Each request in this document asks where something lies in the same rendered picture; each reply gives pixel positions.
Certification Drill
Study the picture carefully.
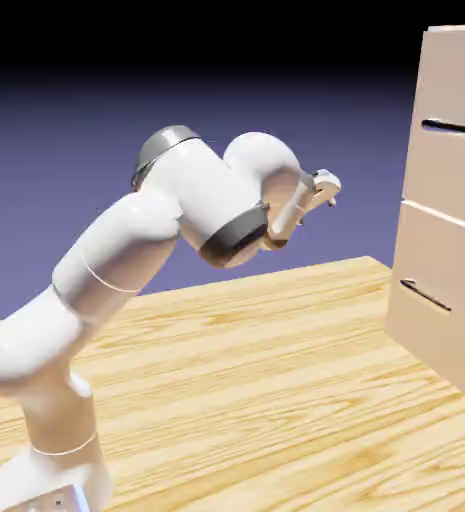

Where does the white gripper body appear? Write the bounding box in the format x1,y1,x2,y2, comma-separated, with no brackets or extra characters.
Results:
310,167,342,210

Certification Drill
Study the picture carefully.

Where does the light wood cabinet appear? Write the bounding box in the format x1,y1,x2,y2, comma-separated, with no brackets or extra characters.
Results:
384,23,465,400

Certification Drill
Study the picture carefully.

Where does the tall light wood drawer front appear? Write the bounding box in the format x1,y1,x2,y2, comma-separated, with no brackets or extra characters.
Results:
401,24,465,237

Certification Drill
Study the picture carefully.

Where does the short light wood drawer front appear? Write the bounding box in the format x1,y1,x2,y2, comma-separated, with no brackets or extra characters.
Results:
384,198,465,398

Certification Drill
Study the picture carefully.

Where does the short dark drawer handle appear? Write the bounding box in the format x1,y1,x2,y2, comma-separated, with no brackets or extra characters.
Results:
399,278,453,314

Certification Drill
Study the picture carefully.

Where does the long dark drawer handle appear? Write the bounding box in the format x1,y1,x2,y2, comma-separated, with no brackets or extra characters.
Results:
420,118,465,141

